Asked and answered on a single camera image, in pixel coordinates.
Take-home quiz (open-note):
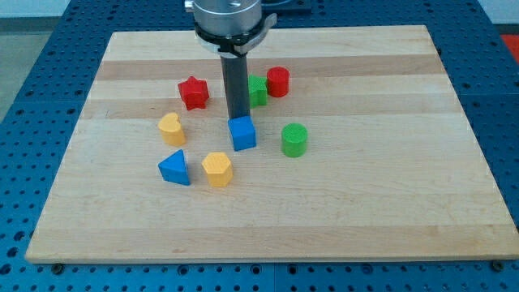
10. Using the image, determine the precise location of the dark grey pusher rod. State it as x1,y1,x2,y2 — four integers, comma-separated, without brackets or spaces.
221,57,251,119

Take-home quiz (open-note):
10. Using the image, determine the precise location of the blue cube block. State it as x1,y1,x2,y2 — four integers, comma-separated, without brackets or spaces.
228,115,256,152

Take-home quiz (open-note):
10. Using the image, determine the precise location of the yellow heart block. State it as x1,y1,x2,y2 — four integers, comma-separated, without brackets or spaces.
157,112,187,147

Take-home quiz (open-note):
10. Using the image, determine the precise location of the green star block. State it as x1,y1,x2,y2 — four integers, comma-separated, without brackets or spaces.
248,75,268,108

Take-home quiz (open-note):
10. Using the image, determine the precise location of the red cylinder block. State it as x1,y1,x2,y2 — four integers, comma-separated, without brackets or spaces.
267,67,290,97

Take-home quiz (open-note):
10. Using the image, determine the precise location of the red star block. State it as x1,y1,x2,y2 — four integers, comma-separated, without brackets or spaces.
178,76,209,110

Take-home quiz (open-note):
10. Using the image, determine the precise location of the green cylinder block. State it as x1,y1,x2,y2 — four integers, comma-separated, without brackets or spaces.
281,123,308,157

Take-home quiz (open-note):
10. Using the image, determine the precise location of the yellow hexagon block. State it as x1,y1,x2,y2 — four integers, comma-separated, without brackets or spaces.
202,152,234,187

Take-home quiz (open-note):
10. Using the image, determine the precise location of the blue triangle block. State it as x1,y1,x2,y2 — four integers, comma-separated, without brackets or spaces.
158,149,191,186

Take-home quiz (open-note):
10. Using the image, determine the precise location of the light wooden board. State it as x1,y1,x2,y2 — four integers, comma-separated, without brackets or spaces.
26,25,518,264

